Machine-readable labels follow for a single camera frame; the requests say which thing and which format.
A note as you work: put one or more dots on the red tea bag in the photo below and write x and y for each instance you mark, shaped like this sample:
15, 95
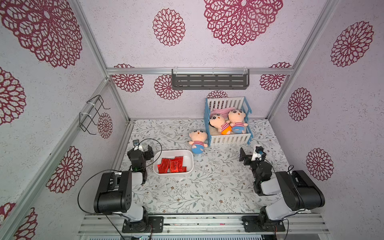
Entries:
181, 167
164, 166
173, 165

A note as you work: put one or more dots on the aluminium front rail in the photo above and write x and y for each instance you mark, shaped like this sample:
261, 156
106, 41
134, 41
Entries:
200, 224

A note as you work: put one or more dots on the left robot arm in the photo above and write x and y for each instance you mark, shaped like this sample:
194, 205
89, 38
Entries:
114, 194

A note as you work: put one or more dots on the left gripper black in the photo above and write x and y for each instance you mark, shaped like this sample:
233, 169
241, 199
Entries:
139, 153

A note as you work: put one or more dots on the blue white toy crib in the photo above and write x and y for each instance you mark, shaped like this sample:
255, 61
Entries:
214, 137

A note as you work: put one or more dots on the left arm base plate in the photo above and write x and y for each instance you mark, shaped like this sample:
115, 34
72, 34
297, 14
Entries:
146, 225

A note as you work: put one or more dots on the white plastic storage box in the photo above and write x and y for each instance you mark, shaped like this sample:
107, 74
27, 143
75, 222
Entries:
172, 154

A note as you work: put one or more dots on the black wire wall rack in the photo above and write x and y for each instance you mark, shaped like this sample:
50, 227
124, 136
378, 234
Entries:
87, 117

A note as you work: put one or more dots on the pink pillow in crib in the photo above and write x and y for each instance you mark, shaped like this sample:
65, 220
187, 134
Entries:
224, 112

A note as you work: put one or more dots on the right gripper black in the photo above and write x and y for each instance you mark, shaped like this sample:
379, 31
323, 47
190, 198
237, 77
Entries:
249, 160

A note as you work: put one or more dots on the plush doll blue pants outside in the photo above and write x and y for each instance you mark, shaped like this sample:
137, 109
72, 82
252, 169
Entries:
198, 141

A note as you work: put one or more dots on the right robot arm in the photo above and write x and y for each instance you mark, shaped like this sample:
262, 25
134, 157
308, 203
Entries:
299, 192

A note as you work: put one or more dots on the grey wall shelf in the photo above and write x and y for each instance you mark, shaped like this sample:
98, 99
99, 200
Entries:
210, 80

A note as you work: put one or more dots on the plush doll orange pants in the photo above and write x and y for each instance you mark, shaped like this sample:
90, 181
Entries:
221, 124

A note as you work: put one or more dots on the plush doll blue pants crib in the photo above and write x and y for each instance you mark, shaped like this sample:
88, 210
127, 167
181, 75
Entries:
237, 121

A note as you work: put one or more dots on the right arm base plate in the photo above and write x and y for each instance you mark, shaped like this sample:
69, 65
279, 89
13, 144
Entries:
254, 224

